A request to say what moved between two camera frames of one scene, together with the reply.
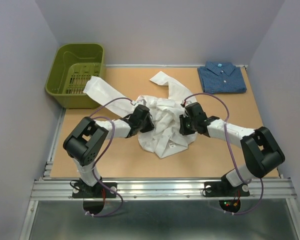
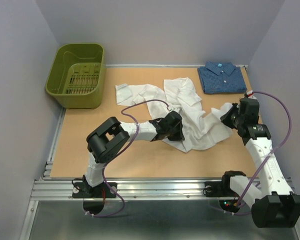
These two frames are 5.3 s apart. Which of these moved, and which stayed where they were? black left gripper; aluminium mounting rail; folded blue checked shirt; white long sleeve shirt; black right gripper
Moved: black right gripper; white long sleeve shirt; black left gripper
Stayed: folded blue checked shirt; aluminium mounting rail
